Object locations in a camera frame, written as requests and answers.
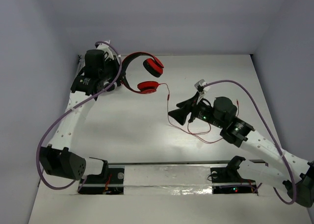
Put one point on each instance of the white foil-taped panel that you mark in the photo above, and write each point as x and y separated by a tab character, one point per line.
173	180

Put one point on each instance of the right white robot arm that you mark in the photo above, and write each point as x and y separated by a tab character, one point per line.
285	171

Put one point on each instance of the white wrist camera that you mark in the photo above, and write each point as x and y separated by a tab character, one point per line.
202	89
103	45

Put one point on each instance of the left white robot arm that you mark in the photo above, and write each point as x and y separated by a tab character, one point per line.
56	158

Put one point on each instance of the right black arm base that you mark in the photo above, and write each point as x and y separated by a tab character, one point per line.
226	180

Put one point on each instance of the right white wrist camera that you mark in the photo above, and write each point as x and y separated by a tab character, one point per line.
202	89

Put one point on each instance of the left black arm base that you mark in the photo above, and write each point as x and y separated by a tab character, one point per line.
113	184

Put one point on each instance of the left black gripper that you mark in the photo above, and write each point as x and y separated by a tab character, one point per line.
117	75

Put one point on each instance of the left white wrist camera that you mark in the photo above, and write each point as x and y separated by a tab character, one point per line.
103	45

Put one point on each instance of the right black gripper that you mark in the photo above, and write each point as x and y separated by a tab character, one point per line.
186	107

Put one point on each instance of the aluminium side rail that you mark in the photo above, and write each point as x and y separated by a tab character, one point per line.
81	62

